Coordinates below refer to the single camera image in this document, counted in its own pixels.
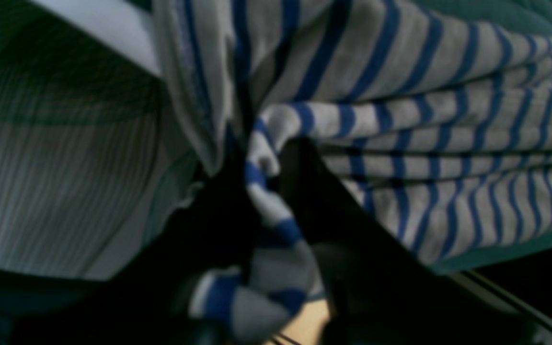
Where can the blue white striped T-shirt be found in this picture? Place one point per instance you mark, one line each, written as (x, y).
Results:
(438, 128)

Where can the white folded paper sheet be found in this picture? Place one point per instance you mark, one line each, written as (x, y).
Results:
(92, 160)

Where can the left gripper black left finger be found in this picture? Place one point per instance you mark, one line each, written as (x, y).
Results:
(144, 304)

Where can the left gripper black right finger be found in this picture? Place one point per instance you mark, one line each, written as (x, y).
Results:
(377, 292)

